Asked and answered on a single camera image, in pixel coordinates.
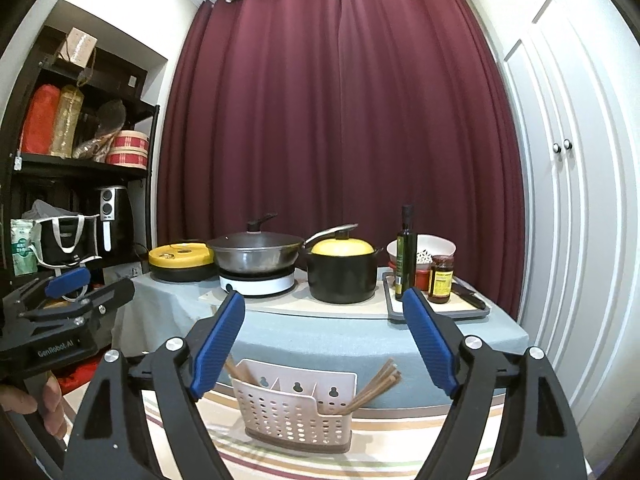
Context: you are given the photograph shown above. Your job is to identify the person's left hand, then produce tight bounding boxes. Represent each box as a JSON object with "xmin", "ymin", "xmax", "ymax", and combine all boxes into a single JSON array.
[{"xmin": 0, "ymin": 372, "xmax": 67, "ymax": 440}]

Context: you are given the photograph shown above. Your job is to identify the grey-blue table cover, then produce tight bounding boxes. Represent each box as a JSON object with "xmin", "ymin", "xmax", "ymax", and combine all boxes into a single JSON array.
[{"xmin": 110, "ymin": 268, "xmax": 532, "ymax": 411}]

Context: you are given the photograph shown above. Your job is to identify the green white packet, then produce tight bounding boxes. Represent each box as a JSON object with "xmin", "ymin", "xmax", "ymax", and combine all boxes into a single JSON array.
[{"xmin": 11, "ymin": 219, "xmax": 38, "ymax": 276}]

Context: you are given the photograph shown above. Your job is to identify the black white tote bag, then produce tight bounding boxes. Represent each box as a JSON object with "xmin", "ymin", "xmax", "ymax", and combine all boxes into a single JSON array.
[{"xmin": 23, "ymin": 200, "xmax": 101, "ymax": 270}]

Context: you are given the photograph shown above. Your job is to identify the black air fryer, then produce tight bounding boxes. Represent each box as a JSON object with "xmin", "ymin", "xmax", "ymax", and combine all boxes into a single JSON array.
[{"xmin": 98, "ymin": 185, "xmax": 134, "ymax": 264}]

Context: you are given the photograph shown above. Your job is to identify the flat yellow black pan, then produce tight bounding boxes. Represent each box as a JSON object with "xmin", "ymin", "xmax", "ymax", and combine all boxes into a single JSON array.
[{"xmin": 149, "ymin": 242, "xmax": 218, "ymax": 283}]

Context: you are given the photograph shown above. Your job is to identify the white induction cooker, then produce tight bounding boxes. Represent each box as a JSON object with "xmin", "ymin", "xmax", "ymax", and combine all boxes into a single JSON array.
[{"xmin": 219, "ymin": 266, "xmax": 295, "ymax": 297}]

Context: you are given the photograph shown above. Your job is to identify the steel wok with lid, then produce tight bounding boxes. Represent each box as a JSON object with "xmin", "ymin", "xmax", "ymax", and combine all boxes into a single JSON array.
[{"xmin": 205, "ymin": 212, "xmax": 360, "ymax": 276}]

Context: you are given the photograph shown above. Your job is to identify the red striped round tin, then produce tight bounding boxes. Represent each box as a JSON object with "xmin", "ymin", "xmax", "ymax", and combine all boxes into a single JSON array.
[{"xmin": 105, "ymin": 130, "xmax": 150, "ymax": 170}]

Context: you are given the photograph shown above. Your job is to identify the black shelf unit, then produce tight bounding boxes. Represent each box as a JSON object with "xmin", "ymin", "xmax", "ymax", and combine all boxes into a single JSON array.
[{"xmin": 1, "ymin": 26, "xmax": 160, "ymax": 286}]

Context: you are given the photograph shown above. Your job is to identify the red package on shelf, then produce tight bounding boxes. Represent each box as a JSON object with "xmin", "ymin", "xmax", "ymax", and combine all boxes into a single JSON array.
[{"xmin": 21, "ymin": 84, "xmax": 61, "ymax": 155}]

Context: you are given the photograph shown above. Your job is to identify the grey tray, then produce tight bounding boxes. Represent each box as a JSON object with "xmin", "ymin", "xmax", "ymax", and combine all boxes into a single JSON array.
[{"xmin": 381, "ymin": 271, "xmax": 490, "ymax": 323}]

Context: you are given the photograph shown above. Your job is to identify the black knife on tray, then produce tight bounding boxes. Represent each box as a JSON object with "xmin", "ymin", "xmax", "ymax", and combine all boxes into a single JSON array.
[{"xmin": 451, "ymin": 282, "xmax": 487, "ymax": 311}]

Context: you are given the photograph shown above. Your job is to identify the golden package on shelf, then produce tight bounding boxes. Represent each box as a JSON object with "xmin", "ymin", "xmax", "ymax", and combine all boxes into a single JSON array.
[{"xmin": 49, "ymin": 84, "xmax": 84, "ymax": 158}]

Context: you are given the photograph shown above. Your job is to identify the pink perforated utensil holder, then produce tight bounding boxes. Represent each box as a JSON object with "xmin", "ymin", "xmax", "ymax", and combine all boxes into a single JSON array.
[{"xmin": 231, "ymin": 359, "xmax": 357, "ymax": 454}]

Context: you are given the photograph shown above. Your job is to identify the sauce jar yellow label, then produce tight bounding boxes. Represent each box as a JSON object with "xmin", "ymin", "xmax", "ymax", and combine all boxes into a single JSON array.
[{"xmin": 427, "ymin": 255, "xmax": 454, "ymax": 304}]

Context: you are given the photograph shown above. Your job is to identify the white bowl red contents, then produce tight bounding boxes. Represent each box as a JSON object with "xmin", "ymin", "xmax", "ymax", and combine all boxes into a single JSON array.
[{"xmin": 414, "ymin": 234, "xmax": 457, "ymax": 292}]

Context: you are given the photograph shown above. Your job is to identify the black pot yellow lid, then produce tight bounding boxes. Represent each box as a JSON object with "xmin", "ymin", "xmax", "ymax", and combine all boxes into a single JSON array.
[{"xmin": 303, "ymin": 223, "xmax": 380, "ymax": 304}]

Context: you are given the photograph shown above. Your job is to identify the dark olive oil bottle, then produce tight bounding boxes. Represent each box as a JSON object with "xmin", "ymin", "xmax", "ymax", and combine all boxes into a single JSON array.
[{"xmin": 395, "ymin": 205, "xmax": 418, "ymax": 301}]

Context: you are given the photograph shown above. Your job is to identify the cardboard box on shelf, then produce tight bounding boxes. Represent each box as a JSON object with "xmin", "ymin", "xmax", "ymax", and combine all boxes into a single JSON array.
[{"xmin": 58, "ymin": 27, "xmax": 98, "ymax": 68}]

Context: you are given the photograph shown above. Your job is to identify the dark red curtain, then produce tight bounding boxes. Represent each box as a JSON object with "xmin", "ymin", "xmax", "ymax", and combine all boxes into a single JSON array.
[{"xmin": 156, "ymin": 0, "xmax": 525, "ymax": 315}]

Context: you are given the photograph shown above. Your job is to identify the white cabinet doors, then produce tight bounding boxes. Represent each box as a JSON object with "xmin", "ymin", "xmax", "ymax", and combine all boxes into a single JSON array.
[{"xmin": 471, "ymin": 0, "xmax": 639, "ymax": 468}]

